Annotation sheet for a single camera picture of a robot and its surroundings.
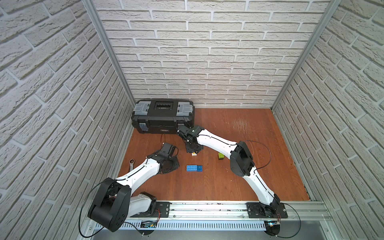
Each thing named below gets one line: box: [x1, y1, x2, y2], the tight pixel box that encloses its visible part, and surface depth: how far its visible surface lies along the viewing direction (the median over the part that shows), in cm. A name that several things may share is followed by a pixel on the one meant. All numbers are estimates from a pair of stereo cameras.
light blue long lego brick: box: [186, 165, 198, 172], surface depth 89 cm
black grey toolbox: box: [131, 98, 195, 134], surface depth 96 cm
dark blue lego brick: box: [197, 164, 203, 172], surface depth 89 cm
